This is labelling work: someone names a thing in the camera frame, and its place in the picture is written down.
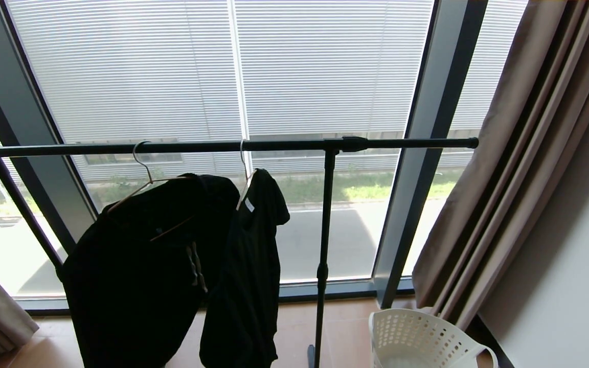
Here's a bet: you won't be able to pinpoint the pink clothes hanger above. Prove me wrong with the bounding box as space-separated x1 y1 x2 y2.
236 139 259 211
106 141 208 243

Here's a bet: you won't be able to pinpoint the black clothes rack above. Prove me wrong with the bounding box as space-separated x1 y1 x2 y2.
0 136 479 368

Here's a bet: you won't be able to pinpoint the black shorts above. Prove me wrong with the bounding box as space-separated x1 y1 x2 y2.
62 173 241 368

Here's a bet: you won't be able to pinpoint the white laundry basket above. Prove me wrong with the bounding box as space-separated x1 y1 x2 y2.
369 307 500 368

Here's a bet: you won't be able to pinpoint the black short-sleeved shirt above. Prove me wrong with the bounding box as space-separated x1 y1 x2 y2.
200 169 291 368

